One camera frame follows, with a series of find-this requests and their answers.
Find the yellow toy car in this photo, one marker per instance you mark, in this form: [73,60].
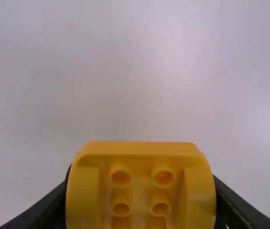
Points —
[139,190]

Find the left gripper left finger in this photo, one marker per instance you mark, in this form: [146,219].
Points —
[44,210]

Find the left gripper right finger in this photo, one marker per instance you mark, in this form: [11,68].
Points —
[235,212]

